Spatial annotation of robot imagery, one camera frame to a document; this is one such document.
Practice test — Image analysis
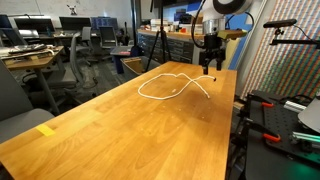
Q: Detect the wooden office desk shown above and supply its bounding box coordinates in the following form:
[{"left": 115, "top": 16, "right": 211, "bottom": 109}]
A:
[{"left": 1, "top": 46, "right": 64, "bottom": 114}]

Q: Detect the grey office chair right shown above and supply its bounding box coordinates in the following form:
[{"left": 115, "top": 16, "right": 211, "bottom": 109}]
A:
[{"left": 45, "top": 33, "right": 85, "bottom": 104}]

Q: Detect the black camera tripod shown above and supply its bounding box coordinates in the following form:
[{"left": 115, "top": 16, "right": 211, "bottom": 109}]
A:
[{"left": 147, "top": 0, "right": 171, "bottom": 68}]

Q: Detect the silver aluminium extrusion rail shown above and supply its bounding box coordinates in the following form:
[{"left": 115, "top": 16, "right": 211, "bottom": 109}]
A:
[{"left": 284, "top": 99, "right": 320, "bottom": 144}]

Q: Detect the white rope with taped ends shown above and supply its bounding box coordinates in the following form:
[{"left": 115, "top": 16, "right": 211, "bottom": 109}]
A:
[{"left": 137, "top": 72, "right": 217, "bottom": 101}]

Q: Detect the black perforated mounting board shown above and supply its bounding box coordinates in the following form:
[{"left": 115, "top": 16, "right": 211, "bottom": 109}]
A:
[{"left": 245, "top": 90, "right": 320, "bottom": 180}]

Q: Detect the grey office chair near table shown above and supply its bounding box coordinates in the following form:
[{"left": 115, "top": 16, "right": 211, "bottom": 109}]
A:
[{"left": 0, "top": 62, "right": 54, "bottom": 143}]

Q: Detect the orange handled clamp far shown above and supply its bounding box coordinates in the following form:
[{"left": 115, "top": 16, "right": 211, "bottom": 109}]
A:
[{"left": 247, "top": 94, "right": 274, "bottom": 107}]

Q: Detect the wrist camera on wooden mount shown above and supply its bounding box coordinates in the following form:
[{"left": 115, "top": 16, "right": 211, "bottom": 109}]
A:
[{"left": 217, "top": 30, "right": 247, "bottom": 39}]

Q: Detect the orange handled clamp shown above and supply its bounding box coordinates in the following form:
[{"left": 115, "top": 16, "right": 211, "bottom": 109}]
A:
[
  {"left": 242, "top": 118, "right": 281, "bottom": 142},
  {"left": 247, "top": 94, "right": 274, "bottom": 107}
]

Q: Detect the grey bin with cardboard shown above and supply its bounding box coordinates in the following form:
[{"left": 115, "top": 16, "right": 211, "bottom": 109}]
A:
[{"left": 121, "top": 56, "right": 160, "bottom": 81}]

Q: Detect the yellow tape piece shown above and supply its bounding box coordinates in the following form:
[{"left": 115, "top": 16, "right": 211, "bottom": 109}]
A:
[{"left": 36, "top": 124, "right": 55, "bottom": 137}]

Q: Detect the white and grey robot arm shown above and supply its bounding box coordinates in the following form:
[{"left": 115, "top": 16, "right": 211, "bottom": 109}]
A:
[{"left": 191, "top": 0, "right": 253, "bottom": 75}]

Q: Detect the orange handled clamp near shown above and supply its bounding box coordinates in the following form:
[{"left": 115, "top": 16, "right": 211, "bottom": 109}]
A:
[{"left": 242, "top": 118, "right": 281, "bottom": 142}]

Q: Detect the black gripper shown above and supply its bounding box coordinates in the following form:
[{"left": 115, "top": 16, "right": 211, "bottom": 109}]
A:
[{"left": 200, "top": 34, "right": 226, "bottom": 75}]

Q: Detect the black camera on stand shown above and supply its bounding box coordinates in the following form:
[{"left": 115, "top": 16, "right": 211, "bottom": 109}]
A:
[{"left": 262, "top": 18, "right": 320, "bottom": 50}]

